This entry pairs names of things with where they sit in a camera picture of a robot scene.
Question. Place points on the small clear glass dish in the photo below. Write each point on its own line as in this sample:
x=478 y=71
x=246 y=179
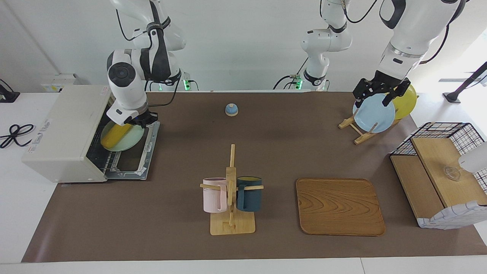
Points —
x=452 y=173

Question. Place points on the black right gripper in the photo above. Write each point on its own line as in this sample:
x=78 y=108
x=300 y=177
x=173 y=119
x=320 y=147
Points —
x=144 y=118

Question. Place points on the wooden mug rack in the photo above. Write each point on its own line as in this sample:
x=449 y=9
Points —
x=231 y=224

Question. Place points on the white rounded device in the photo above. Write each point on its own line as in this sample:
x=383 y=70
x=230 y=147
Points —
x=475 y=158

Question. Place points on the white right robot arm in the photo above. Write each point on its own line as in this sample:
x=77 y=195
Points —
x=125 y=83

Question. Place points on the light green plate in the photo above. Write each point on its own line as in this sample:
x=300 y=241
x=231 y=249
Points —
x=133 y=141

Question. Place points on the dark teal mug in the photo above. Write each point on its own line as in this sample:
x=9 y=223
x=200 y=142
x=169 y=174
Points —
x=249 y=198

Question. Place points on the yellow corn cob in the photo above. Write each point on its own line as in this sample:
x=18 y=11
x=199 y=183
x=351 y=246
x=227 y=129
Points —
x=116 y=136

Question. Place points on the black angled stand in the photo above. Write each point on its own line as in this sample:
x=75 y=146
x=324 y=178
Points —
x=462 y=87

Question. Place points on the white checked cloth liner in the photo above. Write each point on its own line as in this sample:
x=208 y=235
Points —
x=449 y=219

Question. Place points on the wooden plate rack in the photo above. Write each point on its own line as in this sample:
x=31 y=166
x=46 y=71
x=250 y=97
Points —
x=361 y=137

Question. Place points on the brown table mat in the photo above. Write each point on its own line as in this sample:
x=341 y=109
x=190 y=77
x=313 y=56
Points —
x=190 y=160

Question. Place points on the brown wooden tray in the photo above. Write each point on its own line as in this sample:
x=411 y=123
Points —
x=338 y=207

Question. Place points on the yellow plate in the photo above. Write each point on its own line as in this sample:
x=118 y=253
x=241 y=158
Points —
x=405 y=104

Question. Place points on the pink mug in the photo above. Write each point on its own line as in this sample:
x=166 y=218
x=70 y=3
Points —
x=212 y=196

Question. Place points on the cream toaster oven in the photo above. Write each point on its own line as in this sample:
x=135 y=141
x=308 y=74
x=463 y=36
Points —
x=64 y=129

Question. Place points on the blue call bell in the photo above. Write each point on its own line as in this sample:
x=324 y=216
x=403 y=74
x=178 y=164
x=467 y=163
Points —
x=231 y=110

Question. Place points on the light blue plate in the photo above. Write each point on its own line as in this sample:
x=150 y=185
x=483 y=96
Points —
x=374 y=114

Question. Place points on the white wall socket box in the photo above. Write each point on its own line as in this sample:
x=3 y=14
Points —
x=57 y=82

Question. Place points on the small black stand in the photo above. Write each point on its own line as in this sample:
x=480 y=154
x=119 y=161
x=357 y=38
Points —
x=7 y=96

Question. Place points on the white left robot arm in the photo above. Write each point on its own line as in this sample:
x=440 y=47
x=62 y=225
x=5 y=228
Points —
x=418 y=26

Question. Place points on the wooden step shelf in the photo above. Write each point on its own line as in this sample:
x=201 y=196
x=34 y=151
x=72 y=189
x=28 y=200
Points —
x=437 y=160

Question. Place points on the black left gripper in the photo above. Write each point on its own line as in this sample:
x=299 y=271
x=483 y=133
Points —
x=384 y=84

